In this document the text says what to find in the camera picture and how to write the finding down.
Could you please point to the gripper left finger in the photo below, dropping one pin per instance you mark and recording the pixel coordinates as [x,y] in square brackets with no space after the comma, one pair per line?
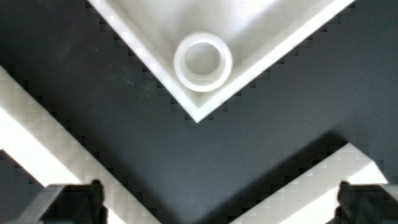
[68,204]

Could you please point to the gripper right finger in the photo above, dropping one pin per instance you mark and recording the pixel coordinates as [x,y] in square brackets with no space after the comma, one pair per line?
[366,204]

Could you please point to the white square tabletop part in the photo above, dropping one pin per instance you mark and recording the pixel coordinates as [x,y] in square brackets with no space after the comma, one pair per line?
[210,41]

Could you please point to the white L-shaped obstacle fence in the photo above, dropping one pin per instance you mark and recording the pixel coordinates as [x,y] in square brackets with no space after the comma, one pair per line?
[55,160]

